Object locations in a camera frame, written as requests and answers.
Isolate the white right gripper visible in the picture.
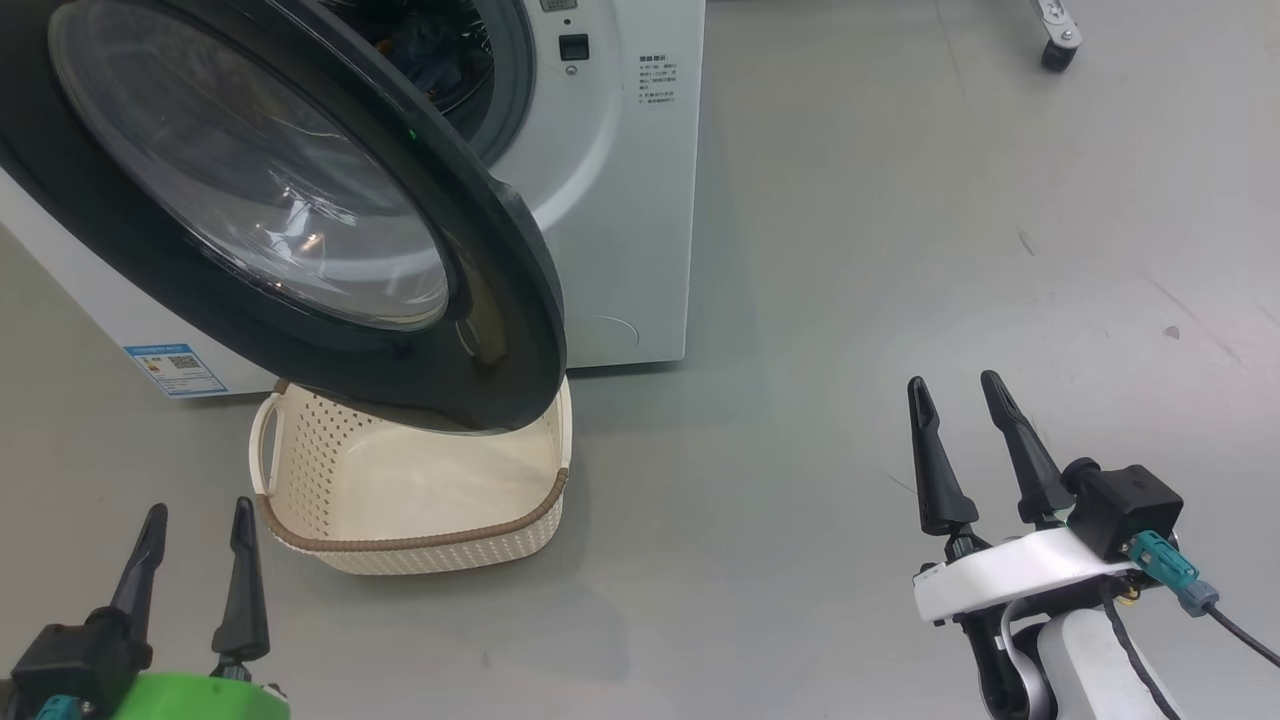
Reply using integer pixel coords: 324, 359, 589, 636
907, 370, 1142, 627

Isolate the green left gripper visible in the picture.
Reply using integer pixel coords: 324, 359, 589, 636
107, 496, 292, 720

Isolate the round glass washing machine door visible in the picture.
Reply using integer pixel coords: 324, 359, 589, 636
0, 0, 569, 434

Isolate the cream perforated laundry basket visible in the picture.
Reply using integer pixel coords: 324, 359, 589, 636
248, 375, 574, 577

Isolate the white front-load washing machine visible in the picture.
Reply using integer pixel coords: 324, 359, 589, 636
0, 0, 707, 399

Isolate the grey rubber door gasket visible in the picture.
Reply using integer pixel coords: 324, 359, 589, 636
468, 0, 538, 169

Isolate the blue energy label sticker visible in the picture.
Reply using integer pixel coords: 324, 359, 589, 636
123, 343, 230, 399

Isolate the round white filter cover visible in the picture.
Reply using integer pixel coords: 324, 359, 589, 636
568, 314, 641, 367

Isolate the black caster wheel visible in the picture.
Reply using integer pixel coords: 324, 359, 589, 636
1030, 0, 1084, 73

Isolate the black printed text label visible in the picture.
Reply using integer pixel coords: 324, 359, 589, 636
636, 53, 680, 107

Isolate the teal right camera cable connector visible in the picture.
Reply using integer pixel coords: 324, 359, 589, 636
1122, 531, 1221, 618

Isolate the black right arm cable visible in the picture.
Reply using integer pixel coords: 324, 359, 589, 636
1100, 580, 1280, 720

